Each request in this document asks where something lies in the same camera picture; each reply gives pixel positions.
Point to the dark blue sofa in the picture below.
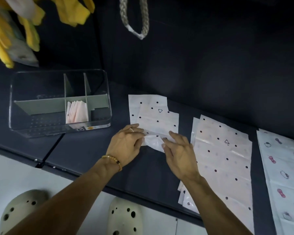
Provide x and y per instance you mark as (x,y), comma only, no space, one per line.
(210,70)

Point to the cream clog shoe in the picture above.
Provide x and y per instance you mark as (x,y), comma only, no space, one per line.
(125,217)
(22,205)

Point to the person's left hand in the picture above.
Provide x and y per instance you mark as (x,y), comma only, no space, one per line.
(125,149)

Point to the grey plush toy yellow feet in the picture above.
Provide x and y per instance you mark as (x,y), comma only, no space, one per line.
(71,12)

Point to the person's right hand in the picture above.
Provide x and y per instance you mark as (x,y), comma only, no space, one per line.
(182,159)

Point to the stack of polka dot bags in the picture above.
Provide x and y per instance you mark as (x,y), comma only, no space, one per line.
(223,156)

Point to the cream right clog shoe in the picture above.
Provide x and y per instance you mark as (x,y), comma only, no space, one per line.
(125,217)

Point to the cream left clog shoe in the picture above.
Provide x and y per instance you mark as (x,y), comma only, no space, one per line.
(22,205)

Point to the person's right forearm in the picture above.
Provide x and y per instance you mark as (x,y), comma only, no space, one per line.
(218,210)

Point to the clear plastic organizer box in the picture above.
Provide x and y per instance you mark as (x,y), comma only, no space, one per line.
(39,105)

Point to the person's left forearm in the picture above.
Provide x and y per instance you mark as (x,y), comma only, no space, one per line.
(63,200)

